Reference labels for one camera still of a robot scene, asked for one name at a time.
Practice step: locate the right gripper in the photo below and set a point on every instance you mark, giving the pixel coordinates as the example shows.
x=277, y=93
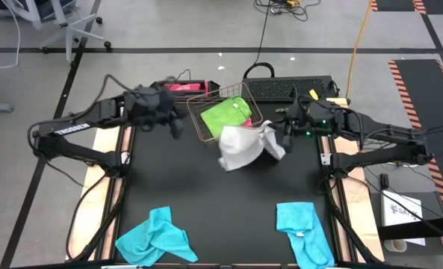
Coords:
x=314, y=117

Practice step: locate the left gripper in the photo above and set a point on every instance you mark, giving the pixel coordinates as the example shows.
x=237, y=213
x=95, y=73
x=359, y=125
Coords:
x=148, y=104

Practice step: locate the pink microfiber towel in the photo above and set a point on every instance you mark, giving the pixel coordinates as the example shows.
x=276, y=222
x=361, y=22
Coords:
x=248, y=122

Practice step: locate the grey waffle microfiber towel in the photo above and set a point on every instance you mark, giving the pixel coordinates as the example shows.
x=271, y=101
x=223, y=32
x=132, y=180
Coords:
x=243, y=145

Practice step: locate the green microfiber towel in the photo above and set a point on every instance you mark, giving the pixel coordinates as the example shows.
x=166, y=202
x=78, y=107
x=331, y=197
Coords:
x=225, y=114

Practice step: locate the blue towel with white label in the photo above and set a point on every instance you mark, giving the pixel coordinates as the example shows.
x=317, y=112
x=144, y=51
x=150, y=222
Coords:
x=303, y=231

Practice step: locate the blue microfiber towel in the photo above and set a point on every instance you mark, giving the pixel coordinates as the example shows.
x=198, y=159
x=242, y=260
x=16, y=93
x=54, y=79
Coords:
x=154, y=239

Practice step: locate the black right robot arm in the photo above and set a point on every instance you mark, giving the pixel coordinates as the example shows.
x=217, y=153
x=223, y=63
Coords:
x=385, y=138

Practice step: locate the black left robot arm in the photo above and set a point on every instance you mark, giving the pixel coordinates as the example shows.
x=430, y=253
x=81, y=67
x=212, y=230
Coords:
x=71, y=129

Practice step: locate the potted succulent plant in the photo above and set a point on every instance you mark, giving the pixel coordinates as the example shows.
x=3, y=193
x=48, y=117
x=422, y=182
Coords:
x=281, y=110

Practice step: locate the red and black case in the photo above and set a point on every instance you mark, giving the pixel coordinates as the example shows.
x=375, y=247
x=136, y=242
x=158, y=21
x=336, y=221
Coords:
x=191, y=87

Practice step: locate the black perforated case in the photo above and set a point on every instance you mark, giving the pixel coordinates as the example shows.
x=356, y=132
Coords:
x=277, y=87

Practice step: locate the black power brick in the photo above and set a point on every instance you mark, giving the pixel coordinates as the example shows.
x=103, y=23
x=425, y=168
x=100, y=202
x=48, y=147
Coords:
x=384, y=181

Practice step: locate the black orange-striped floor mat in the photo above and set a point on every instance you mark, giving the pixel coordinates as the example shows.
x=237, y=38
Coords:
x=419, y=93
x=396, y=4

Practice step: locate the white office chair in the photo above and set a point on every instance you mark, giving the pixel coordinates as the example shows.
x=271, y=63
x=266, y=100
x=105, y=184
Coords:
x=68, y=26

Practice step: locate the light wooden side board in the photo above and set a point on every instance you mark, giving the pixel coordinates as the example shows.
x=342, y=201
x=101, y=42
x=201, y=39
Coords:
x=88, y=216
x=365, y=224

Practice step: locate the white labelled box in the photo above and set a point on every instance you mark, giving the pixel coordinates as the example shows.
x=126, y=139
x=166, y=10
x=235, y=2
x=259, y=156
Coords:
x=396, y=209

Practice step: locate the beige tape roll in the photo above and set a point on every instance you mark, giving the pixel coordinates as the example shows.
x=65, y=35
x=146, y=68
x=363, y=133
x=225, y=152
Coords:
x=394, y=245

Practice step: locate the black flat bar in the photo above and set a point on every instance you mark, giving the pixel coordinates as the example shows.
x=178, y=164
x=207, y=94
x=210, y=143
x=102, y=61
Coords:
x=419, y=228

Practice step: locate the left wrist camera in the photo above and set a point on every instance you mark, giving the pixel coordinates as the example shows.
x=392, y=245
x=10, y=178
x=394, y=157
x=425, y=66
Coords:
x=177, y=127

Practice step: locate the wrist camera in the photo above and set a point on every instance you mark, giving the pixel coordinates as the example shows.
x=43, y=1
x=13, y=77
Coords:
x=177, y=127
x=287, y=143

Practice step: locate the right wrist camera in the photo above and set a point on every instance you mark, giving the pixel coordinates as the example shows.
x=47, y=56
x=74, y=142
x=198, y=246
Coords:
x=287, y=143

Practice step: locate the black frame strut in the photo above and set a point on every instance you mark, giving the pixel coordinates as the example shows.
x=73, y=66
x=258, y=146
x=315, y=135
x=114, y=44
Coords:
x=105, y=224
x=346, y=228

